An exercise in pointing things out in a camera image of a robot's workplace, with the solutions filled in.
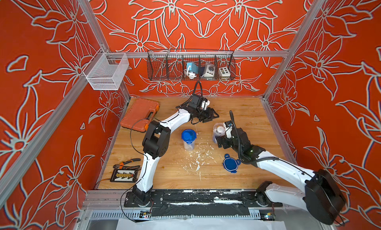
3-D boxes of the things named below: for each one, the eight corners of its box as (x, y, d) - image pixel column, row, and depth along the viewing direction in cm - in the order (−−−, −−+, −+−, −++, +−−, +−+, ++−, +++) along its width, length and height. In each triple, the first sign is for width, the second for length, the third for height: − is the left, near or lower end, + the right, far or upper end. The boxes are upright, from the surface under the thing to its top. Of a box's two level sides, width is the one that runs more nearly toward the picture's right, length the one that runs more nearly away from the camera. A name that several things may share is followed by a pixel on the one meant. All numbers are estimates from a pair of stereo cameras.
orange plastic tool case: (120, 126, 103) (117, 123, 99) (138, 102, 119) (136, 98, 115) (144, 133, 99) (142, 130, 95) (159, 107, 115) (158, 103, 111)
